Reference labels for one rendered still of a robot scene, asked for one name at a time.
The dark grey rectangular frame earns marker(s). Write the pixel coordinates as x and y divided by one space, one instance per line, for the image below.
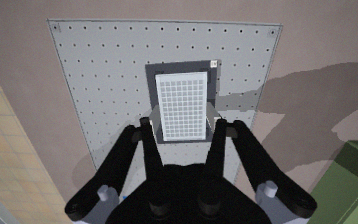
209 66

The white well plate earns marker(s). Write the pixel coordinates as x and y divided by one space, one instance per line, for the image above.
182 102

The grey perforated base plate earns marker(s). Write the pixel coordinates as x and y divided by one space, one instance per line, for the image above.
103 64

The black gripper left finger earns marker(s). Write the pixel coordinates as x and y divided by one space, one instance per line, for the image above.
94 202

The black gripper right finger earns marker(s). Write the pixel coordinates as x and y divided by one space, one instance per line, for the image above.
283 200

